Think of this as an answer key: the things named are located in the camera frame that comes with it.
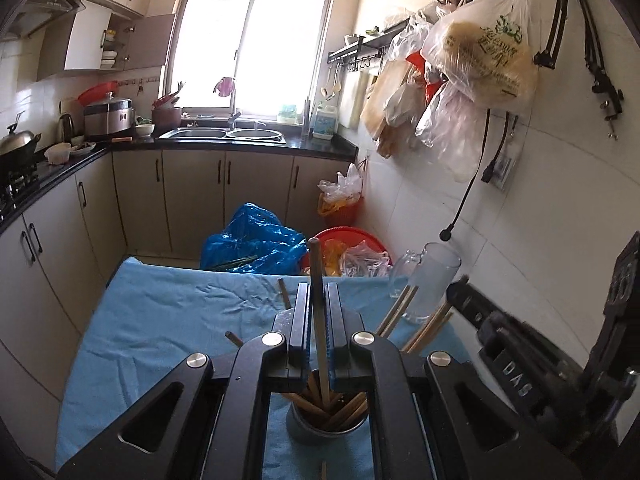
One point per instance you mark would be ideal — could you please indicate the small dish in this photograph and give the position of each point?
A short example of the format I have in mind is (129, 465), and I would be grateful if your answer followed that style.
(83, 148)

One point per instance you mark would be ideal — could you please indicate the range hood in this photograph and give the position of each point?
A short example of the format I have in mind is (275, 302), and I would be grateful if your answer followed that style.
(45, 7)

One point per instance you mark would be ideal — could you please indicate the steel rice cooker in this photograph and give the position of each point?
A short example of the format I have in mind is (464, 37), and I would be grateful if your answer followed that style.
(110, 120)

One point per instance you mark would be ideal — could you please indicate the grey utensil cup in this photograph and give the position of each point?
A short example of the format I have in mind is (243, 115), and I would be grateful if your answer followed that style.
(300, 430)

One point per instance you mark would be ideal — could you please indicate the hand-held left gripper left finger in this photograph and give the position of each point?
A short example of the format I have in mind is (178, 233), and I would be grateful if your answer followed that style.
(308, 355)

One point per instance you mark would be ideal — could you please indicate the bundle of wooden chopsticks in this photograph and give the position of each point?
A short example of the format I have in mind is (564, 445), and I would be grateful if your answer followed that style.
(350, 412)

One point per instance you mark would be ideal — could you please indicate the crumpled clear plastic bags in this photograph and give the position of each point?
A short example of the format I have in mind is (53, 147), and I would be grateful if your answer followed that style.
(365, 260)

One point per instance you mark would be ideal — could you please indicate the steel kettle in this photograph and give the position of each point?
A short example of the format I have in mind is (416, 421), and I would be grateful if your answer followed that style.
(66, 129)

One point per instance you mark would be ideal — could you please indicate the beige upper cabinets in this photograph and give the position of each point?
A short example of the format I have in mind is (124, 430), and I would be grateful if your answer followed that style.
(130, 40)

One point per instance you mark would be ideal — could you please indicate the wok with lid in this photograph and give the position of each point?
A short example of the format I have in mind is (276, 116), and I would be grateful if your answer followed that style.
(17, 142)

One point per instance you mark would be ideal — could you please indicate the black kitchen countertop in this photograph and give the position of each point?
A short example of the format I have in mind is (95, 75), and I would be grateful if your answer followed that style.
(320, 147)

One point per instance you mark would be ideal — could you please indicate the pink cloth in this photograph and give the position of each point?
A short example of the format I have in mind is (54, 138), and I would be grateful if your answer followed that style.
(225, 86)

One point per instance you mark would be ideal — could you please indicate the brown crock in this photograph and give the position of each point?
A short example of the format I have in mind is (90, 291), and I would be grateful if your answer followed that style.
(166, 117)

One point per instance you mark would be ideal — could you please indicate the blue plastic bag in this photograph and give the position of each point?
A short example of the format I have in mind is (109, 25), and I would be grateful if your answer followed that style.
(250, 240)

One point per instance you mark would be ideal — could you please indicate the blue towel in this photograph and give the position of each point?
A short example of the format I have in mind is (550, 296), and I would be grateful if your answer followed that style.
(175, 320)

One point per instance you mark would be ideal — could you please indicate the red plastic basket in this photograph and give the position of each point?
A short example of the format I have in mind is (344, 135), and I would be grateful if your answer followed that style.
(95, 92)

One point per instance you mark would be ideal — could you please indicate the red plastic bag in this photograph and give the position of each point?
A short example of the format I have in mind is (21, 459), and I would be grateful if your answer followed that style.
(417, 67)

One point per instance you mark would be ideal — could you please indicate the steel faucet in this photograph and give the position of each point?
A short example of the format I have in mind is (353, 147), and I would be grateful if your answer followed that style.
(234, 117)

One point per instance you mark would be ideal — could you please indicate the hanging cutting board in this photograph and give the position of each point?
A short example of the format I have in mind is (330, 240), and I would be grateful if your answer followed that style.
(351, 102)

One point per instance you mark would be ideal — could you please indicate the small white bowl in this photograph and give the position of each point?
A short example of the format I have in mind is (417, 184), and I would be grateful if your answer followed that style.
(145, 131)

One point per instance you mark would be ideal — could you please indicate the beige plastic bag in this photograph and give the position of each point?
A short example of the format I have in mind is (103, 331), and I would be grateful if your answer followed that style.
(382, 105)

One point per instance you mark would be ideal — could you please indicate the orange trash bin with bag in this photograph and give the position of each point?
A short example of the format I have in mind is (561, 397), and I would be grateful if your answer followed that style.
(340, 205)

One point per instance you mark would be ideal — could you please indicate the clear plastic bag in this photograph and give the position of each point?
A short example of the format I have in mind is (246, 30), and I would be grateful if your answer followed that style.
(450, 135)

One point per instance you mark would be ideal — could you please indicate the stack of white bowls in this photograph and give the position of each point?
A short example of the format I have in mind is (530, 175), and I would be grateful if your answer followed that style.
(108, 52)

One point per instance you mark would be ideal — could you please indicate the large clear bag green print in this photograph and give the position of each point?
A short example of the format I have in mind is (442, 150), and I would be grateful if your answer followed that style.
(485, 55)

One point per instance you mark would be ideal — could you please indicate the detergent bottle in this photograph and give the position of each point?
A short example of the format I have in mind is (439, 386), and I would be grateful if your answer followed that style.
(324, 122)

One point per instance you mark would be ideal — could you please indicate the beige cabinets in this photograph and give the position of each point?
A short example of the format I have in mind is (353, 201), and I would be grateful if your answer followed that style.
(130, 40)
(190, 200)

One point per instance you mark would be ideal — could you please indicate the black gas stove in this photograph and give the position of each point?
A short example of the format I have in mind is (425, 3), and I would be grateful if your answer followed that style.
(15, 185)

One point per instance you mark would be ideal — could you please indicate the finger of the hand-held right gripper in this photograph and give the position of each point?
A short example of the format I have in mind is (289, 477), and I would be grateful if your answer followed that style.
(470, 300)

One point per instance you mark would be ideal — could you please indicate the steel double sink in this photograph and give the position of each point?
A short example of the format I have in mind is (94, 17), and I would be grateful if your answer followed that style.
(220, 135)

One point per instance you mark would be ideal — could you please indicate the clear glass mug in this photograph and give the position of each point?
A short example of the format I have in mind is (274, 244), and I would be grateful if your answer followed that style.
(432, 280)

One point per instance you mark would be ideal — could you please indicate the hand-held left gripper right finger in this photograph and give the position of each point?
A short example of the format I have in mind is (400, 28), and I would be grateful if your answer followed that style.
(328, 355)

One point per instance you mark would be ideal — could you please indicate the black wall shelf rack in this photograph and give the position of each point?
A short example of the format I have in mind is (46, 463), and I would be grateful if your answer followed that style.
(360, 50)

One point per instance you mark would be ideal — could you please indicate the hanging ladle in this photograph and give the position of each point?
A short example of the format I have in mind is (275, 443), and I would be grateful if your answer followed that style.
(330, 87)

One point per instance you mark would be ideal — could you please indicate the beige lower cabinets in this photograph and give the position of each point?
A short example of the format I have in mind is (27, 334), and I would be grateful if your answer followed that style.
(190, 200)

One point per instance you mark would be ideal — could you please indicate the red plastic basin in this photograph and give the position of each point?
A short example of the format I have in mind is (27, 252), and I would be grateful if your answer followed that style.
(330, 237)

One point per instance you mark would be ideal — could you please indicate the kitchen window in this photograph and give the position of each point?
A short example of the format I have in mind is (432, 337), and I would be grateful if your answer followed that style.
(260, 40)

